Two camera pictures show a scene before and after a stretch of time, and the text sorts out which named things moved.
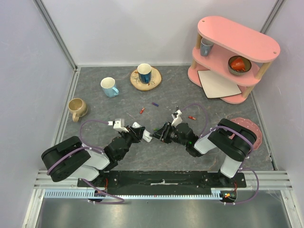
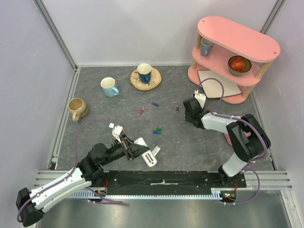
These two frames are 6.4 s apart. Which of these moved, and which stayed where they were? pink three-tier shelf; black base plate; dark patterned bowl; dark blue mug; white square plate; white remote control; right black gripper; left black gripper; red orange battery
Moved: right black gripper; left black gripper; white remote control
Stayed: dark patterned bowl; pink three-tier shelf; dark blue mug; black base plate; red orange battery; white square plate
